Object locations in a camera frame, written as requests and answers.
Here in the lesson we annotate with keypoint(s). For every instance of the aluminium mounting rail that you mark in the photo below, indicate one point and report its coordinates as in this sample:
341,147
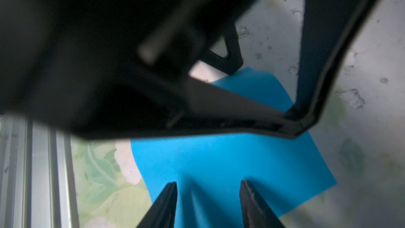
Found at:
37,177

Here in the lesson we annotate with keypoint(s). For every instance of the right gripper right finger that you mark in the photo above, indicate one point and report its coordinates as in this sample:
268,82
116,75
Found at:
256,212

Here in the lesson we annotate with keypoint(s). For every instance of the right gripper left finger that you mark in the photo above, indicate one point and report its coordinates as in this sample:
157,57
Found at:
162,212

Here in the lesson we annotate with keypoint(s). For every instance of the blue paper sheet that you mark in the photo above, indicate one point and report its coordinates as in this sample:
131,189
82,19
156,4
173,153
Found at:
208,171

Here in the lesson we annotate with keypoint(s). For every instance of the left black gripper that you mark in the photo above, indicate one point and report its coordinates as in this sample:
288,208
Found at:
120,68

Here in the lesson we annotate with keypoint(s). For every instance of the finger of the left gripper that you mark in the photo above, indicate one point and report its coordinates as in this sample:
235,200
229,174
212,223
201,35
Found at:
329,27
232,61

